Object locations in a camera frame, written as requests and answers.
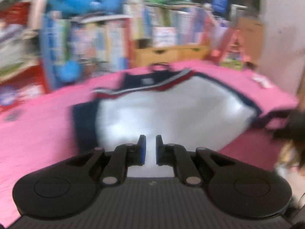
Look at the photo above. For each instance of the green printed book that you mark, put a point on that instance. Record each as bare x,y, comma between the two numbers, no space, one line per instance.
232,64

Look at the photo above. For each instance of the small blue plush toy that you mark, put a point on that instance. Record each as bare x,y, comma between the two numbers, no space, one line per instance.
69,71

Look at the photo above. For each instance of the pink blanket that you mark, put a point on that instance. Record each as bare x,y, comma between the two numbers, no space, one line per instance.
35,136

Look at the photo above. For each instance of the white label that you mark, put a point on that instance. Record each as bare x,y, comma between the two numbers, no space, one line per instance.
262,81

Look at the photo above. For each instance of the row of colourful books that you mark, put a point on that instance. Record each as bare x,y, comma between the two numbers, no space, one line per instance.
95,40

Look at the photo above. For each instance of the brown cardboard box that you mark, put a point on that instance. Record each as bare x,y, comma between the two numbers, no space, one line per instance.
250,38

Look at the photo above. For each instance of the navy and white jacket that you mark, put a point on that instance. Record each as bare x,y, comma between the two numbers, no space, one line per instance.
166,109

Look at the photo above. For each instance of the pink box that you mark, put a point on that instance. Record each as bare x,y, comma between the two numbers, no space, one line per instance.
214,28

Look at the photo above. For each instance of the black case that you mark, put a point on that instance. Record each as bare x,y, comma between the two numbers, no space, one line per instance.
144,44

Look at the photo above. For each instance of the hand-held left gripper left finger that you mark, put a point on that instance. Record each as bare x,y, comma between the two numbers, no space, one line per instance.
142,150

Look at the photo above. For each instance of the wooden drawer box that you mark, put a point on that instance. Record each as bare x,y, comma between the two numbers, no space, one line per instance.
171,52

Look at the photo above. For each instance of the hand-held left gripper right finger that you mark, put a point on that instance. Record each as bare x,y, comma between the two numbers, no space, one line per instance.
158,150

